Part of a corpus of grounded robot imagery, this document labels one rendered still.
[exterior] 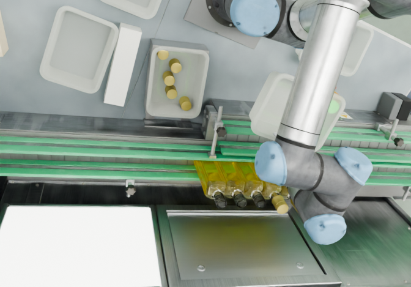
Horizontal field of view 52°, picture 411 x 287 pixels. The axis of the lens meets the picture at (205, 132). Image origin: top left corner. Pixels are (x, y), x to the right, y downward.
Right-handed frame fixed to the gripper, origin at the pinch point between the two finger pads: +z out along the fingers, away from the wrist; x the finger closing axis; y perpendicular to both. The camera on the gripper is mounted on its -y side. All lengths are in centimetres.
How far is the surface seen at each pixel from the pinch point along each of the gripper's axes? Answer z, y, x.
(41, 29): 35, 67, 6
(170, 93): 28.3, 25.5, 10.4
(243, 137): 21.2, -0.7, 14.5
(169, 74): 29.6, 28.0, 5.2
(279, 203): -6.6, -6.0, 16.5
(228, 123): 18.8, 7.5, 9.9
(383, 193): 20, -65, 21
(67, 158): 19, 50, 37
